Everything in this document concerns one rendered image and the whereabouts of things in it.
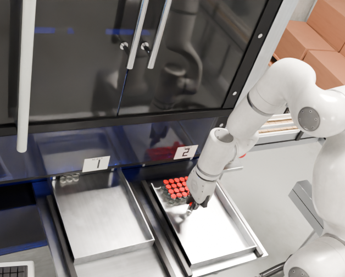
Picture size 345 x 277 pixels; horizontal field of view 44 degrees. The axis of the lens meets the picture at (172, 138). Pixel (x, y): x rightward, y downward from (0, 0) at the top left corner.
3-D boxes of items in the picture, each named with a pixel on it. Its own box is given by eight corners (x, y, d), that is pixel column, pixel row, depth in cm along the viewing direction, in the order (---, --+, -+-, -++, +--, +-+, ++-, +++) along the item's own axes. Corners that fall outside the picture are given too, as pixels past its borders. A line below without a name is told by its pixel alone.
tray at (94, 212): (46, 180, 146) (47, 173, 144) (117, 170, 159) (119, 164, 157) (73, 265, 126) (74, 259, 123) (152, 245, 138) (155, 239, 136)
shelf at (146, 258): (31, 186, 145) (31, 182, 144) (203, 161, 179) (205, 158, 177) (68, 317, 116) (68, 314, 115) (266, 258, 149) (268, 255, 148)
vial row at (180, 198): (166, 202, 153) (169, 194, 150) (207, 194, 162) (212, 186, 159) (168, 206, 152) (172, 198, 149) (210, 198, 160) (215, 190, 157)
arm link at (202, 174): (192, 156, 137) (189, 163, 139) (205, 177, 132) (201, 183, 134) (213, 154, 141) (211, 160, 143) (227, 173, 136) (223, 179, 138)
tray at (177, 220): (148, 189, 156) (150, 183, 154) (208, 179, 168) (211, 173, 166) (188, 270, 135) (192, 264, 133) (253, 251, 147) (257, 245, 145)
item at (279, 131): (204, 161, 181) (215, 134, 171) (188, 137, 191) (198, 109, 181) (318, 144, 214) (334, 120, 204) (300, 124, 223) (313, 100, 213)
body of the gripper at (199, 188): (191, 160, 139) (181, 183, 146) (205, 183, 133) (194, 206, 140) (210, 158, 143) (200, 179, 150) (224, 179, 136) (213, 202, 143)
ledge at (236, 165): (201, 150, 183) (202, 147, 182) (226, 147, 189) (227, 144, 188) (216, 174, 175) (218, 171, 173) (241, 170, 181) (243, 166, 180)
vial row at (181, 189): (163, 197, 155) (167, 189, 152) (205, 189, 163) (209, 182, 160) (166, 202, 153) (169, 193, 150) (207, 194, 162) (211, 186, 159)
